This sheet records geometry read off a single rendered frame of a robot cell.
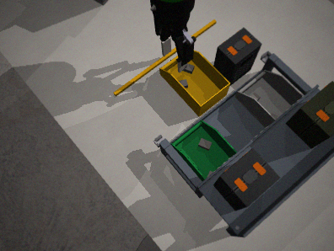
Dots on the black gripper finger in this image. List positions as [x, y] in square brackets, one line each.
[164, 36]
[184, 49]

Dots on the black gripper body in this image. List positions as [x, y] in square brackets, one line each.
[178, 24]

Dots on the green open bin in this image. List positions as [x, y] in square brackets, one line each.
[200, 160]

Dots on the grey open bin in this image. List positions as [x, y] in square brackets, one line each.
[276, 93]

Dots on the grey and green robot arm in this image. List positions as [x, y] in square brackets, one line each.
[172, 9]

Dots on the yellow bin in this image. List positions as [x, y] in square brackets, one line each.
[206, 84]

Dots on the grey metal shelf rack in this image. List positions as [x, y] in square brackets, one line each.
[285, 152]

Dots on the yellow long bar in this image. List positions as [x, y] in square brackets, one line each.
[162, 59]

